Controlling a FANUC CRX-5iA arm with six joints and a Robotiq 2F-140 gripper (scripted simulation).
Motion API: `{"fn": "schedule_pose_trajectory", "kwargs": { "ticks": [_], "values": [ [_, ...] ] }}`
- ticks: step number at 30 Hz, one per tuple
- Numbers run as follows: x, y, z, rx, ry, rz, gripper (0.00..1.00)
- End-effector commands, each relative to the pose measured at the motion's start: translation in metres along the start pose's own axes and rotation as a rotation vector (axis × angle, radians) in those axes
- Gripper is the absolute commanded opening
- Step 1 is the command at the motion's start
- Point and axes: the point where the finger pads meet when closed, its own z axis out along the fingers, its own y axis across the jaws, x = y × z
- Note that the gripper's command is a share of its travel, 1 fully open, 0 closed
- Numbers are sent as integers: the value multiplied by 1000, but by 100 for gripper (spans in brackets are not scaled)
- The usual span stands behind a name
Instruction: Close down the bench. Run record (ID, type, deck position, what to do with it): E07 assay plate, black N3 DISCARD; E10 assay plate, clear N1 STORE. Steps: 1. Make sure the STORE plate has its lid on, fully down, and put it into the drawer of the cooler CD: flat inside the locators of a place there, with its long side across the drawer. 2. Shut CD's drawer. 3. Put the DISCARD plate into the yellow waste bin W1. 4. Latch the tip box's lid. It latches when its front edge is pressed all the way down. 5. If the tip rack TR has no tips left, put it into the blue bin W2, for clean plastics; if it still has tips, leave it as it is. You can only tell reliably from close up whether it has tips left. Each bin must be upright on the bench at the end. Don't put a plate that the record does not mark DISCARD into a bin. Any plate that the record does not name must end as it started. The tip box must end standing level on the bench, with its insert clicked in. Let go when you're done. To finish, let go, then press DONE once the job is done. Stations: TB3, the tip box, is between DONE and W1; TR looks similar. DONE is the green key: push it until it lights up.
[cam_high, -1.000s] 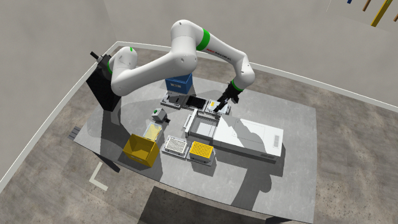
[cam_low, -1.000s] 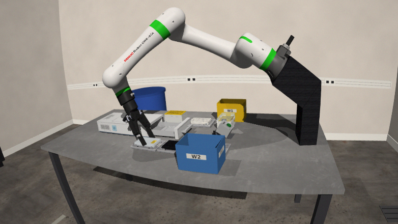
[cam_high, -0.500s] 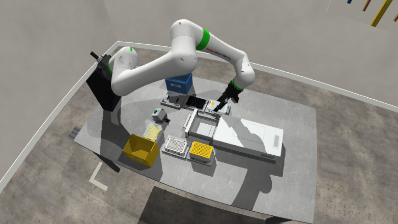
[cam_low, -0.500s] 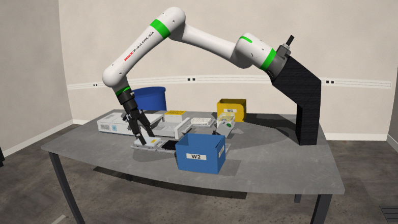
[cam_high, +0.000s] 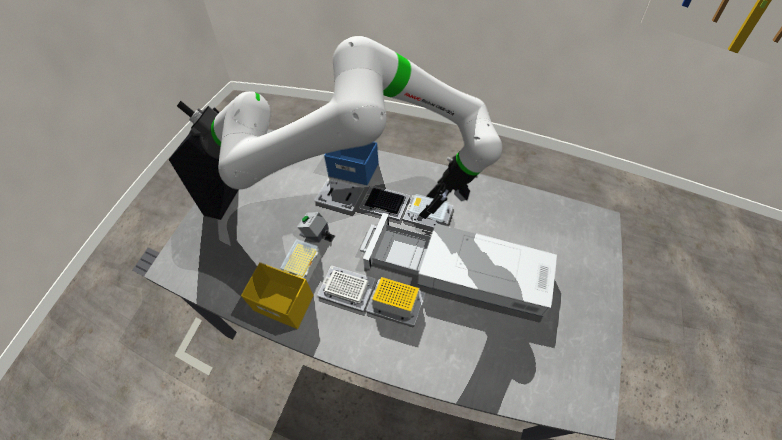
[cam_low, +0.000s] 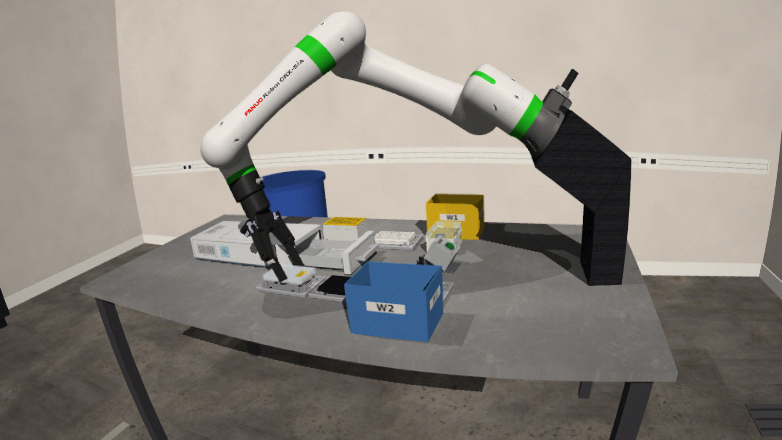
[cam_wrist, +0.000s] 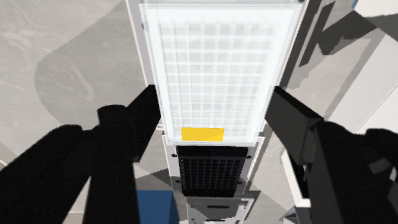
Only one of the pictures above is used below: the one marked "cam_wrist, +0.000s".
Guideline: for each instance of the black multi-well plate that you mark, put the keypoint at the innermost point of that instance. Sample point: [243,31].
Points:
[210,171]

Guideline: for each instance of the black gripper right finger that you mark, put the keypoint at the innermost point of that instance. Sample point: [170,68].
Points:
[342,188]

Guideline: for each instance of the blue bin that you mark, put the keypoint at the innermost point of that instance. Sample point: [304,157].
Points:
[157,207]

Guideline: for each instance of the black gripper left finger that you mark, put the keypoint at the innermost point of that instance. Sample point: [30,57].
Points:
[41,185]

